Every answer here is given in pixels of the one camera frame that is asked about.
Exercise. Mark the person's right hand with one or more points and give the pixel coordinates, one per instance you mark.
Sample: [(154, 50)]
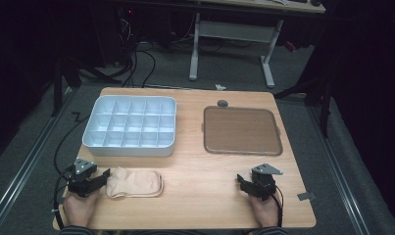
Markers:
[(267, 212)]

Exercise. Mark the white-legged desk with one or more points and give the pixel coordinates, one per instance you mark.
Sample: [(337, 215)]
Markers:
[(237, 31)]

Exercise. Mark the beige sock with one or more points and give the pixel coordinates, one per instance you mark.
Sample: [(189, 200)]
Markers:
[(134, 182)]

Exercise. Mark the grey tape strip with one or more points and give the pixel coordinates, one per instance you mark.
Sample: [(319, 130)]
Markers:
[(306, 196)]

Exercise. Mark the person's left hand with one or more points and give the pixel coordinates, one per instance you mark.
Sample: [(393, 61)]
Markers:
[(79, 210)]

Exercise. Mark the white crumpled paper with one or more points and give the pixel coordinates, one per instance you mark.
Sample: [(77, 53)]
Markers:
[(220, 87)]

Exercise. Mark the white compartment box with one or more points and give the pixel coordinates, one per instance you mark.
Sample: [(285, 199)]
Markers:
[(131, 125)]

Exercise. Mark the brown tray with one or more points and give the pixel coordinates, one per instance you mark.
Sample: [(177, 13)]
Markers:
[(242, 130)]

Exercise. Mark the black metal stand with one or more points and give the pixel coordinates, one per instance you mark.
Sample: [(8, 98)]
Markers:
[(324, 107), (58, 91)]

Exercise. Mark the small red object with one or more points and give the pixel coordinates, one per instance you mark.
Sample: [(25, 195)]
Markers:
[(290, 46)]

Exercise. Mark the metal floor rail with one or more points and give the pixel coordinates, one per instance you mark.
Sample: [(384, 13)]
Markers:
[(338, 173), (25, 169)]

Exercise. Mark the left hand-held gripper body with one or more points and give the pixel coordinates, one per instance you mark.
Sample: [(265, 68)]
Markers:
[(82, 182)]

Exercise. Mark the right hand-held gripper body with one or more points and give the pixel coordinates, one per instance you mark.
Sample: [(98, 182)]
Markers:
[(263, 184)]

